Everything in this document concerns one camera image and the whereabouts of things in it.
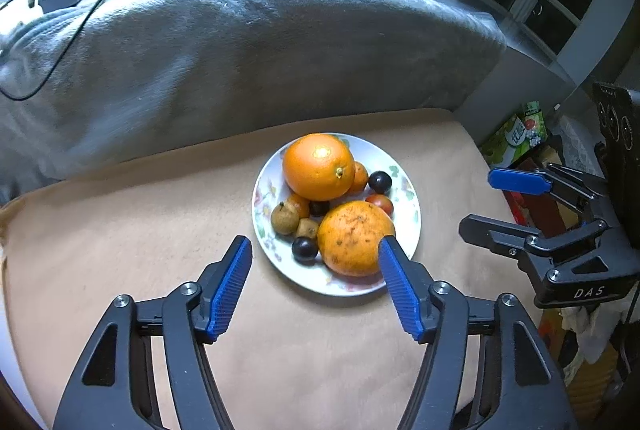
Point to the tan blanket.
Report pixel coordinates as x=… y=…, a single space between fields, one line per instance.
x=125 y=220

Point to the grey fleece blanket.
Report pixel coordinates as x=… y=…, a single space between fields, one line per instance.
x=250 y=60

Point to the red cherry tomato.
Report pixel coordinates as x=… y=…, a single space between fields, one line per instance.
x=380 y=201

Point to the person's right hand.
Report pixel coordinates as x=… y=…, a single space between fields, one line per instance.
x=597 y=335

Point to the small mandarin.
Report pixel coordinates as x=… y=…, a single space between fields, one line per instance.
x=361 y=177

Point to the large smooth orange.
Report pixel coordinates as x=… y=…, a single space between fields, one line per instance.
x=317 y=168

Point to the large speckled orange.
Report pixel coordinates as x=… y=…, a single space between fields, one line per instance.
x=352 y=237

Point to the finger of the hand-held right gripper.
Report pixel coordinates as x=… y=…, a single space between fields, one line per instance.
x=517 y=180
x=492 y=235

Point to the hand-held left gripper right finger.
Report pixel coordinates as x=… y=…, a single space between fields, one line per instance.
x=400 y=290

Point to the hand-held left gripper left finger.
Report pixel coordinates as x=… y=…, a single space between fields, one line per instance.
x=227 y=290

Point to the green carton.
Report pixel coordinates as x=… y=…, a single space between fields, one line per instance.
x=517 y=133

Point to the brown longan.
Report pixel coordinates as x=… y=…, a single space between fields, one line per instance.
x=306 y=228
x=284 y=220

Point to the oval kumquat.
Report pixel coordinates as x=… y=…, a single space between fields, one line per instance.
x=300 y=205

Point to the floral white plate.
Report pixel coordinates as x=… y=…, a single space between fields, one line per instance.
x=310 y=277

